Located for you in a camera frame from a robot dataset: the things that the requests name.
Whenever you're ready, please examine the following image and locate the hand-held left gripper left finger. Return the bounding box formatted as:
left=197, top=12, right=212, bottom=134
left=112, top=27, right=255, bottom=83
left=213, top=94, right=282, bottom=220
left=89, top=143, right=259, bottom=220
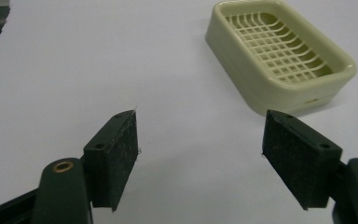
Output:
left=83, top=109, right=140, bottom=213

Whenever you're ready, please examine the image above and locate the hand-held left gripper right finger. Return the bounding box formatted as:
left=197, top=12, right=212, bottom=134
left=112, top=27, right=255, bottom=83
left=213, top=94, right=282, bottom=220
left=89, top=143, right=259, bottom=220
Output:
left=261, top=109, right=343, bottom=211

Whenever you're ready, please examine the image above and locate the cream plastic soap dish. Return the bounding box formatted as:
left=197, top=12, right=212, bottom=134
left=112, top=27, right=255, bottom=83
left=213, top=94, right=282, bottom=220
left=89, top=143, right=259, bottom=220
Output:
left=204, top=0, right=358, bottom=117

